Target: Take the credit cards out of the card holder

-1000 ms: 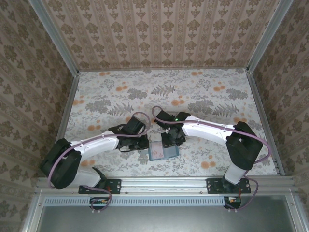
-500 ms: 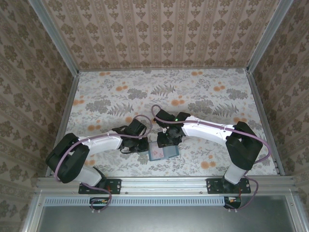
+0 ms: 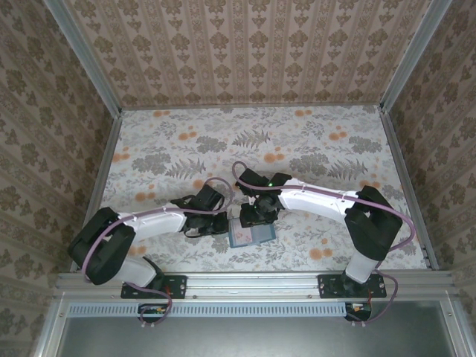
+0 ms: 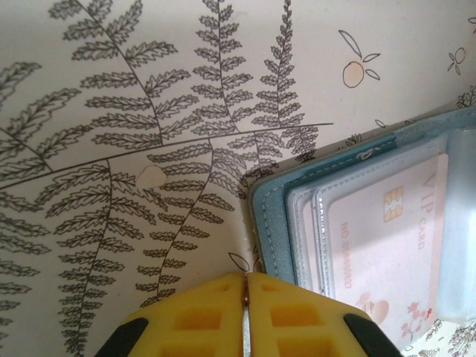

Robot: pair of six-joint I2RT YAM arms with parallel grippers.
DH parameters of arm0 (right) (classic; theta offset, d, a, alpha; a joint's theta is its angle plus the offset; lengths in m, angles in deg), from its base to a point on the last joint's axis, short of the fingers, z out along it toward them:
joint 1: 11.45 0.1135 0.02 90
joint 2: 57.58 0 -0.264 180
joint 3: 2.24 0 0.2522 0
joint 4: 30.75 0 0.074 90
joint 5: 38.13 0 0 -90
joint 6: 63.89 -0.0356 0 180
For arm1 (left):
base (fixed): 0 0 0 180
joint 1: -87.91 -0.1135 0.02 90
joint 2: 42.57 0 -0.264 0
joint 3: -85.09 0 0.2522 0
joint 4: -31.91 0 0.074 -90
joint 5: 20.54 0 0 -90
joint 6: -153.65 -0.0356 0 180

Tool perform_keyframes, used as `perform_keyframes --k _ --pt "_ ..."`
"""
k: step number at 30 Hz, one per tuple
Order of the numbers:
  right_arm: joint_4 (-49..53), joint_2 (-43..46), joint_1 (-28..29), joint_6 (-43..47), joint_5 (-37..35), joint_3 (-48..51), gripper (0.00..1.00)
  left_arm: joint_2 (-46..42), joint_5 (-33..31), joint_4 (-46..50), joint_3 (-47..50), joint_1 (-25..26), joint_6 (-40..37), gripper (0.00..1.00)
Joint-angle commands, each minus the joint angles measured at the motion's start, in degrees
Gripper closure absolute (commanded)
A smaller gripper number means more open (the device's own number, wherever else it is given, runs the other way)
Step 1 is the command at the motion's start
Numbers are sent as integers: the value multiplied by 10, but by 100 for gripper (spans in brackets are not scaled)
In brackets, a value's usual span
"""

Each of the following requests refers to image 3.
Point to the teal leather card holder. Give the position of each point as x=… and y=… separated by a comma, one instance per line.
x=266, y=234

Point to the white floral VIP card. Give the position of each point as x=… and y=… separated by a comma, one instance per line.
x=241, y=236

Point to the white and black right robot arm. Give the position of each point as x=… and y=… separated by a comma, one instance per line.
x=316, y=204

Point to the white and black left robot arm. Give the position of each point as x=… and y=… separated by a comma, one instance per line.
x=156, y=223

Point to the grey metal panel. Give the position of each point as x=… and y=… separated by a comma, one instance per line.
x=260, y=338

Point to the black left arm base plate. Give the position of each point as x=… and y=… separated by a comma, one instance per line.
x=175, y=286

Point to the aluminium mounting rail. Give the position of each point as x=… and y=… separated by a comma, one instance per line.
x=253, y=284

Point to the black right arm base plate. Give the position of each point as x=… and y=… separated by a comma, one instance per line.
x=329, y=286

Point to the aluminium table side rail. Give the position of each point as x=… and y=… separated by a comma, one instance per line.
x=407, y=186
x=111, y=143

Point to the aluminium frame post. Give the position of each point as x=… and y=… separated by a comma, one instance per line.
x=82, y=56
x=416, y=56

